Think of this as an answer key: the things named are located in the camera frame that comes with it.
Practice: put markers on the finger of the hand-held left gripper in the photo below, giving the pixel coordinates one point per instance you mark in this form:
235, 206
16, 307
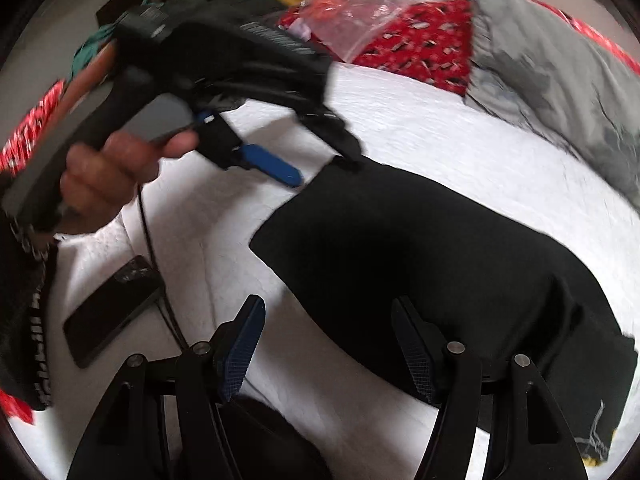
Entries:
272, 165
337, 140

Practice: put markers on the white quilted bed cover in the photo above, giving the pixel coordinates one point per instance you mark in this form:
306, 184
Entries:
425, 125

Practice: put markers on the grey floral pillow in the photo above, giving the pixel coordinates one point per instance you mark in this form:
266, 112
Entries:
540, 70

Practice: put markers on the red floral bedding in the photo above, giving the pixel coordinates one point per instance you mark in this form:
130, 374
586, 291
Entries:
425, 35

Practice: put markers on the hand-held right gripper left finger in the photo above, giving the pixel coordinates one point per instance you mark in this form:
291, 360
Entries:
242, 345

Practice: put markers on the teal cloth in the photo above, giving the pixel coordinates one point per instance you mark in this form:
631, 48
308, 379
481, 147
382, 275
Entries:
90, 50

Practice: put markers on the person's left hand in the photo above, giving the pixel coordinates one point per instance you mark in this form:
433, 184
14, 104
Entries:
110, 175

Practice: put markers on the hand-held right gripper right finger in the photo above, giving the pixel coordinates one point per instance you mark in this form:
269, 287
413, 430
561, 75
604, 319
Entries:
415, 355

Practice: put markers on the black smartphone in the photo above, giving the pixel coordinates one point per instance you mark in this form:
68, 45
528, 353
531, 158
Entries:
110, 310

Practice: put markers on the black pants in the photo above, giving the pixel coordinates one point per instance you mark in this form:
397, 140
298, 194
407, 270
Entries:
425, 260

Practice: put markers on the red patterned cloth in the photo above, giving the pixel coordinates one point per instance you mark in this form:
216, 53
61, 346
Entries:
25, 135

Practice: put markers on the clear plastic bag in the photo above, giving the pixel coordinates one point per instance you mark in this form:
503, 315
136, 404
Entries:
350, 15

